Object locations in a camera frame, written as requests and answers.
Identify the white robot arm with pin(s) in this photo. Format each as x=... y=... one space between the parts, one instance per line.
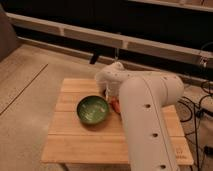
x=142 y=95

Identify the green ceramic bowl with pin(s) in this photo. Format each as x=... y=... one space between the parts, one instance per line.
x=92 y=110

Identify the wooden table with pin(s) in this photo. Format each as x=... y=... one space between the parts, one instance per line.
x=70 y=141

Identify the black floor bracket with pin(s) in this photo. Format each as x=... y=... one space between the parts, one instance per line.
x=94 y=58

